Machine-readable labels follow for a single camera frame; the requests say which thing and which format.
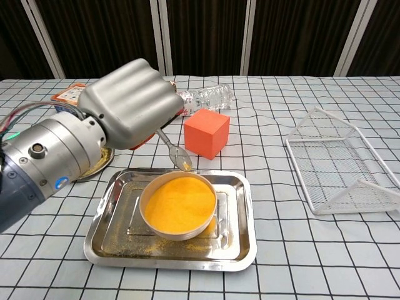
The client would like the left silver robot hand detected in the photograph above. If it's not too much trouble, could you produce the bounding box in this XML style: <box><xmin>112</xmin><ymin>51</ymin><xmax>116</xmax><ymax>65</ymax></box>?
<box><xmin>77</xmin><ymin>57</ymin><xmax>185</xmax><ymax>151</ymax></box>

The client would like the small metal spoon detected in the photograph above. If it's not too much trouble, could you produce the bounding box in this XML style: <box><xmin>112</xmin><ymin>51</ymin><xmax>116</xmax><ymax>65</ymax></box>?
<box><xmin>156</xmin><ymin>128</ymin><xmax>193</xmax><ymax>172</ymax></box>

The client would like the orange powder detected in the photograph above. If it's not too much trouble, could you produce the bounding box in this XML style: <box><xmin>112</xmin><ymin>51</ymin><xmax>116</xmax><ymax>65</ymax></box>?
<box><xmin>144</xmin><ymin>176</ymin><xmax>216</xmax><ymax>235</ymax></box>

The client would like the beige round bowl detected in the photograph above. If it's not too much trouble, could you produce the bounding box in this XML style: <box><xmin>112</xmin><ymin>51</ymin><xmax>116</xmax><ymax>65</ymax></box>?
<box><xmin>138</xmin><ymin>170</ymin><xmax>218</xmax><ymax>241</ymax></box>

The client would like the oval stainless steel dish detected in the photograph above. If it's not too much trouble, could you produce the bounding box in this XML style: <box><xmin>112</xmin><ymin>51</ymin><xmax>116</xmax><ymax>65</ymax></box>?
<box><xmin>74</xmin><ymin>146</ymin><xmax>116</xmax><ymax>183</ymax></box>

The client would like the blue orange snack box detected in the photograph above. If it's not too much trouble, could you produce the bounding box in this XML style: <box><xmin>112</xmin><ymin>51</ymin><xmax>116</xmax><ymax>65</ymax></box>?
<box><xmin>50</xmin><ymin>82</ymin><xmax>88</xmax><ymax>113</ymax></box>

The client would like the dark brown curtain panel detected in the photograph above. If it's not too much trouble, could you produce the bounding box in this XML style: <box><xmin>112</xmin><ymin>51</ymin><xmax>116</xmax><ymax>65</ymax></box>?
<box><xmin>34</xmin><ymin>0</ymin><xmax>159</xmax><ymax>79</ymax></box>
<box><xmin>347</xmin><ymin>0</ymin><xmax>400</xmax><ymax>78</ymax></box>
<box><xmin>249</xmin><ymin>0</ymin><xmax>361</xmax><ymax>77</ymax></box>
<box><xmin>0</xmin><ymin>0</ymin><xmax>56</xmax><ymax>81</ymax></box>
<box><xmin>167</xmin><ymin>0</ymin><xmax>249</xmax><ymax>77</ymax></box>

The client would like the clear plastic water bottle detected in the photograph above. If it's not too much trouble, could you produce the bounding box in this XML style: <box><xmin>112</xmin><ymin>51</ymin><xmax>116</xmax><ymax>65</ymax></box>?
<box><xmin>176</xmin><ymin>84</ymin><xmax>236</xmax><ymax>117</ymax></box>

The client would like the orange foam cube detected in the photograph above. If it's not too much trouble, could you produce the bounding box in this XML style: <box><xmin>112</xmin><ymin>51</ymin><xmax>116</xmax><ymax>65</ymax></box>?
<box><xmin>183</xmin><ymin>109</ymin><xmax>231</xmax><ymax>161</ymax></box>

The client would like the rectangular stainless steel tray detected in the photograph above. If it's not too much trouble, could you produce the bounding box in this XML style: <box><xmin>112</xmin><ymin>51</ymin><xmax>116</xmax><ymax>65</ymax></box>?
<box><xmin>83</xmin><ymin>167</ymin><xmax>258</xmax><ymax>272</ymax></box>

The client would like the white black checkered tablecloth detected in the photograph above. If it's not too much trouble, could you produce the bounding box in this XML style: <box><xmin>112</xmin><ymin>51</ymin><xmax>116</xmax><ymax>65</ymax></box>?
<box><xmin>0</xmin><ymin>74</ymin><xmax>400</xmax><ymax>300</ymax></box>

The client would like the white partition frame post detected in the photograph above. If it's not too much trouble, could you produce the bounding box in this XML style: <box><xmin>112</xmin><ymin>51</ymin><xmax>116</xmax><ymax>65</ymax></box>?
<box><xmin>20</xmin><ymin>0</ymin><xmax>66</xmax><ymax>79</ymax></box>
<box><xmin>239</xmin><ymin>0</ymin><xmax>262</xmax><ymax>76</ymax></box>
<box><xmin>333</xmin><ymin>0</ymin><xmax>379</xmax><ymax>78</ymax></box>
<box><xmin>149</xmin><ymin>0</ymin><xmax>174</xmax><ymax>77</ymax></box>

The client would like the white wire mesh basket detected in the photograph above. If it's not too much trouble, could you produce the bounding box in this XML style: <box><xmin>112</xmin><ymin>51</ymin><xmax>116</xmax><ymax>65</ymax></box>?
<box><xmin>285</xmin><ymin>106</ymin><xmax>400</xmax><ymax>216</ymax></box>

